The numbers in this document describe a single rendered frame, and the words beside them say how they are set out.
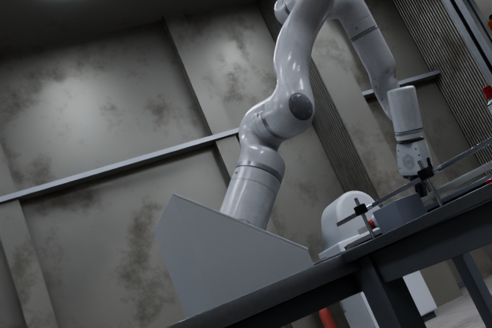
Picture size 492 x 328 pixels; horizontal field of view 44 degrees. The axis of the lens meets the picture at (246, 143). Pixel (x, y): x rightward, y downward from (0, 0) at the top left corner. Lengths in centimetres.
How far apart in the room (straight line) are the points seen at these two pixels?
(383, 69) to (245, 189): 63
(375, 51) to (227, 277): 89
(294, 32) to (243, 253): 67
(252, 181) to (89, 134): 660
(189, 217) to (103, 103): 697
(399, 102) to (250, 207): 64
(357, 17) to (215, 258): 91
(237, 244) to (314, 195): 715
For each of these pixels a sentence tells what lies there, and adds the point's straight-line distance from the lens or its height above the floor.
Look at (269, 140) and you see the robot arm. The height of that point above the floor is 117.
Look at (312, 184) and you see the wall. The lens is 840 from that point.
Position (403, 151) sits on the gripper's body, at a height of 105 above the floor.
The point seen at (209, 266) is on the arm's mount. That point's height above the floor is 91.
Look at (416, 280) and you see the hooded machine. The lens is 704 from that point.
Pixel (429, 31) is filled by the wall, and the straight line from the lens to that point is 1005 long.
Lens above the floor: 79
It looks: 15 degrees up
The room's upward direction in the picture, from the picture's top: 23 degrees counter-clockwise
